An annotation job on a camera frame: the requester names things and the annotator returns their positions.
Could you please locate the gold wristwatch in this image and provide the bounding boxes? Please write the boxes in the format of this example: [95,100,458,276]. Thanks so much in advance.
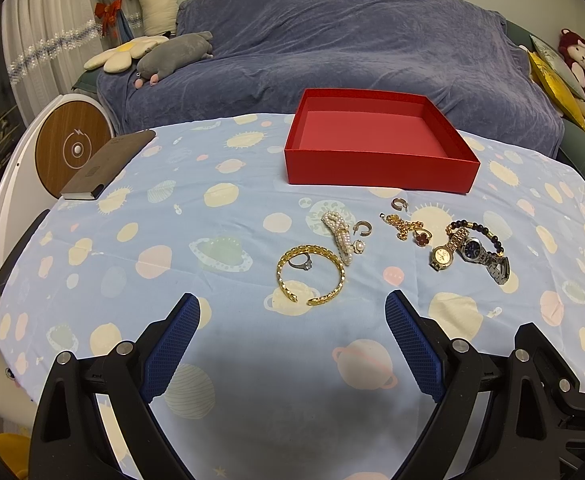
[429,228,468,272]

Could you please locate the gold chain-link bangle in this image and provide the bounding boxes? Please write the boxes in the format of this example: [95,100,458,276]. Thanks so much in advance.
[275,244,347,307]

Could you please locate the silver blue-dial wristwatch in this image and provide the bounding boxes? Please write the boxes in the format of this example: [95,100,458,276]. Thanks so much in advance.
[457,238,511,285]

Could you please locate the white pearl bracelet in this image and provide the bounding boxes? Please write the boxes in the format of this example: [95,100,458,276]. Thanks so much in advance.
[321,211,367,267]

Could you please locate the blue planet-print tablecloth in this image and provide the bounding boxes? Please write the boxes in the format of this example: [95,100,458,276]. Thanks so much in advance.
[0,115,585,479]

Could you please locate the gold hoop earring near pearls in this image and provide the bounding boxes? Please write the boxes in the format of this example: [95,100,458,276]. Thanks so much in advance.
[353,220,373,237]

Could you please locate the gold hoop earring near box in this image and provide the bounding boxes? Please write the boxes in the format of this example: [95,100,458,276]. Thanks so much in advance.
[391,198,410,211]

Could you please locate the gold shiny cushion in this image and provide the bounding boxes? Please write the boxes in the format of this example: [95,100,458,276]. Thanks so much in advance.
[527,51,585,132]

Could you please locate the red cardboard box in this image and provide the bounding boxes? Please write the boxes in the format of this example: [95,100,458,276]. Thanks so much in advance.
[285,88,480,194]

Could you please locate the white round wood-faced appliance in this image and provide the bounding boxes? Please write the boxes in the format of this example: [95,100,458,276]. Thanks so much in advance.
[0,93,114,297]

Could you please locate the grey silver cushion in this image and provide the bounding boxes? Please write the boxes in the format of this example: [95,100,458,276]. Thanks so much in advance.
[530,35,585,101]

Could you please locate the red monkey plush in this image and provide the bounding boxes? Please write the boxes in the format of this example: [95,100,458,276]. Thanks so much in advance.
[558,28,585,94]

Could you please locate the blue-grey sofa blanket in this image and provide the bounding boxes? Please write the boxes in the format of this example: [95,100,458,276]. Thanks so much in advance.
[97,0,565,156]

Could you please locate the cream flower plush pillow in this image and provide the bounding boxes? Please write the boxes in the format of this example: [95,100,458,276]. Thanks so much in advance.
[84,36,169,74]

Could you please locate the grey plush animal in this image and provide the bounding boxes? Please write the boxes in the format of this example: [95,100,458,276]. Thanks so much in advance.
[134,30,213,89]

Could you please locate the red ribbon bow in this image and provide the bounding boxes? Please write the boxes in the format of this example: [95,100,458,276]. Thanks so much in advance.
[94,0,122,38]

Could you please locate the white sheer curtain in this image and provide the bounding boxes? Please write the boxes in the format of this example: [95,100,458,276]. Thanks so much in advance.
[1,0,108,125]

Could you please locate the gold chain necklace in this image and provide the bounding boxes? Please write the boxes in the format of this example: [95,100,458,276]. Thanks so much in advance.
[378,212,424,242]

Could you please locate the dark bead gold bracelet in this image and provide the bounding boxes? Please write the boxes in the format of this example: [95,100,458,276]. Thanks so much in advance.
[445,219,505,256]

